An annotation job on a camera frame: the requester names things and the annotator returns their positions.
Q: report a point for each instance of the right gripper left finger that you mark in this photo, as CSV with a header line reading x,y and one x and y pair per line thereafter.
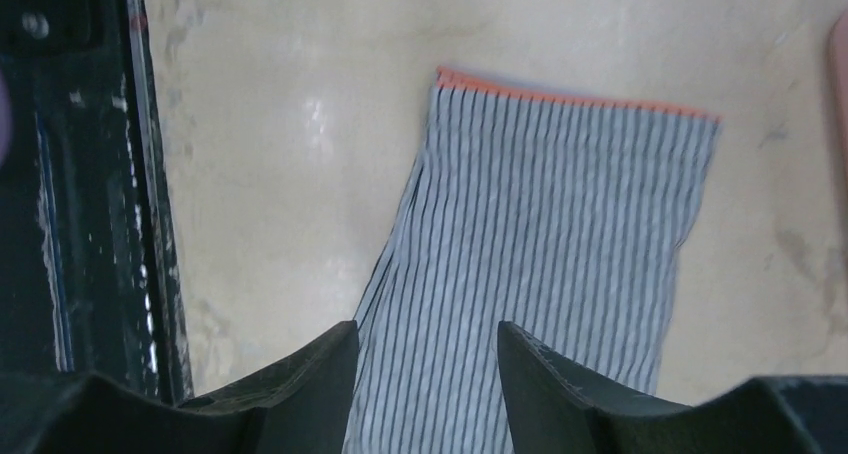
x,y
299,404

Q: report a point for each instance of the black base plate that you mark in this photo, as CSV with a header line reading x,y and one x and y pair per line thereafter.
x,y
89,273

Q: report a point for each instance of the pink divided organizer tray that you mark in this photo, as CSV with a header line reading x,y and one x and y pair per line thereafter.
x,y
837,60

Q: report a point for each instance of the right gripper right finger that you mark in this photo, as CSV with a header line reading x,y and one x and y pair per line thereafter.
x,y
555,405

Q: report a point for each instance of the grey striped underwear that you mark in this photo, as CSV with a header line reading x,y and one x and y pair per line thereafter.
x,y
561,213

